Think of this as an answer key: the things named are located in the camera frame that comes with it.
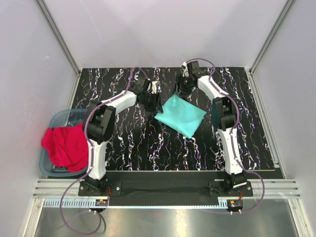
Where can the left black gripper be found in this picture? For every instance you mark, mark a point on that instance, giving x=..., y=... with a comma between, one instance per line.
x=156, y=107

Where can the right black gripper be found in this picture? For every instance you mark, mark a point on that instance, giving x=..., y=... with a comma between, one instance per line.
x=179, y=78

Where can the teal t shirt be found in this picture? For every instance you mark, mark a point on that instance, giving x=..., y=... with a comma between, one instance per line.
x=181, y=116

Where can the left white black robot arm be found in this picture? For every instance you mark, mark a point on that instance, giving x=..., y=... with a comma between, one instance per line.
x=99, y=125

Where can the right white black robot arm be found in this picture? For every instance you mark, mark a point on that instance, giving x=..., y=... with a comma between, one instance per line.
x=225, y=119

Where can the translucent blue plastic basket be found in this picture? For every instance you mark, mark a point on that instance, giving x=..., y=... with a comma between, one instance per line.
x=65, y=118

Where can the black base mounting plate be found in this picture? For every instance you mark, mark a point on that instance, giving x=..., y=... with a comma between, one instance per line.
x=158, y=175

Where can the red t shirt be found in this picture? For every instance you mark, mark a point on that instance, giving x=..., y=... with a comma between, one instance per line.
x=67, y=147

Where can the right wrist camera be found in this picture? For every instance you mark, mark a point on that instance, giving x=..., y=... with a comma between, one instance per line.
x=192, y=69

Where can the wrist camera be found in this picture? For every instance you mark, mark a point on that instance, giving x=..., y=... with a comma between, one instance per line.
x=143, y=85
x=192, y=69

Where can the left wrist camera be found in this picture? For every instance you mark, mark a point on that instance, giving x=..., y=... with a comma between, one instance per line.
x=143, y=85

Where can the aluminium frame rail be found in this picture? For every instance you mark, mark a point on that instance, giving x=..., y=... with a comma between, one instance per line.
x=270, y=188

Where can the white slotted cable duct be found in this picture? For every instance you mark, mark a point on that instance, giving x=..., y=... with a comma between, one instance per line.
x=95, y=203

